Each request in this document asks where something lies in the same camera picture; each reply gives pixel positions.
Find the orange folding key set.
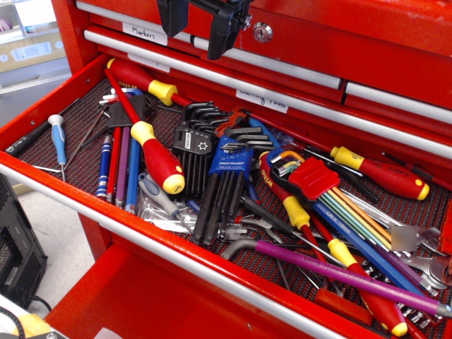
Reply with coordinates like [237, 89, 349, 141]
[215, 107, 248, 138]

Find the blue white precision screwdriver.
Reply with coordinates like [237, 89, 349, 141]
[47, 114, 67, 181]

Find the long red yellow screwdriver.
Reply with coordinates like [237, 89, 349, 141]
[107, 58, 323, 149]

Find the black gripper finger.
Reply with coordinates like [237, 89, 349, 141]
[207, 3, 252, 60]
[157, 0, 189, 37]

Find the blue metallic pen tool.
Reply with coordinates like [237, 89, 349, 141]
[95, 134, 112, 198]

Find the red yellow screwdriver middle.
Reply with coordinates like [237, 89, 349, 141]
[258, 151, 326, 261]

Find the blue hex key set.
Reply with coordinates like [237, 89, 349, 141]
[192, 126, 274, 246]

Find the silver wrench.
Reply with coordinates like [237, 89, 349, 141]
[342, 190, 451, 290]

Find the rainbow hex key set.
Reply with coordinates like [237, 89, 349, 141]
[259, 151, 434, 295]

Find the grey blue screwdriver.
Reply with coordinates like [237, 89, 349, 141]
[138, 172, 193, 234]

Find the black pen tool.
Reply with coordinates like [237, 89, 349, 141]
[5, 98, 81, 157]

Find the chest key lock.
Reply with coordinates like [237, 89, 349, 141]
[253, 22, 273, 43]

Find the small purple hex key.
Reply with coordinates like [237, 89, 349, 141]
[115, 126, 131, 208]

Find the white cutting tools label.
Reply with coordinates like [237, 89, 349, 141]
[236, 90, 289, 114]

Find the large red yellow screwdriver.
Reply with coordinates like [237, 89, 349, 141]
[104, 69, 185, 194]

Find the open red drawer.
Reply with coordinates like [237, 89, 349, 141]
[0, 52, 452, 339]

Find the white Markers label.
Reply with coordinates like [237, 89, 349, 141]
[122, 23, 168, 46]

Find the red tool chest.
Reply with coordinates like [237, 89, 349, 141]
[51, 0, 452, 339]

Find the red yellow screwdriver right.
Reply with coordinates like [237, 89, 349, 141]
[330, 146, 430, 201]

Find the black Tekton key set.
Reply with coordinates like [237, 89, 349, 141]
[172, 102, 225, 197]

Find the black hex key holder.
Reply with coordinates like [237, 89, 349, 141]
[105, 93, 153, 129]

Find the large violet Allen key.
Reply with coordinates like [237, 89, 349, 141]
[220, 239, 451, 319]

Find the red yellow screwdriver bottom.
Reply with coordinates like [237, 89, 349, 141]
[310, 211, 409, 338]

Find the red hex key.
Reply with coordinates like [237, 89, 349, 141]
[107, 127, 121, 203]

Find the thin red screwdriver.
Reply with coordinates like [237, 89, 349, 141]
[381, 152, 451, 191]

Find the black computer case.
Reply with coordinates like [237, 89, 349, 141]
[1, 175, 47, 309]

